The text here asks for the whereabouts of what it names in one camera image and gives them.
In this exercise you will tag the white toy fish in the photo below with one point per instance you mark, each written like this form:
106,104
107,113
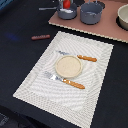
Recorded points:
66,10

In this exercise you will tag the red tomato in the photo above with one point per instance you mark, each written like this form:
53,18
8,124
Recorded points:
66,4

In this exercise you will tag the grey frying pan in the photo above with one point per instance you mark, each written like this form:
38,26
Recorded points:
66,16

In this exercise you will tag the beige round plate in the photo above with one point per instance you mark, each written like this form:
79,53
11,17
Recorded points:
68,66

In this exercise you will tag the woven white placemat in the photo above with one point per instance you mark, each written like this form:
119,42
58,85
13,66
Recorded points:
67,79

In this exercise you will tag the pink stove board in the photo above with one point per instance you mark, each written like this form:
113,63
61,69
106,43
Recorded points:
106,27

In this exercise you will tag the dark grey cooking pot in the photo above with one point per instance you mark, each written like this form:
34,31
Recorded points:
90,13

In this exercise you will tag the beige bowl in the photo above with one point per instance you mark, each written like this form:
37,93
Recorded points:
123,16

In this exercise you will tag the knife with orange handle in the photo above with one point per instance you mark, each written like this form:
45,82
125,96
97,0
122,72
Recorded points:
79,56

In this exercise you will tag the fork with orange handle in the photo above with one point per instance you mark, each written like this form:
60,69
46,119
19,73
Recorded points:
69,82

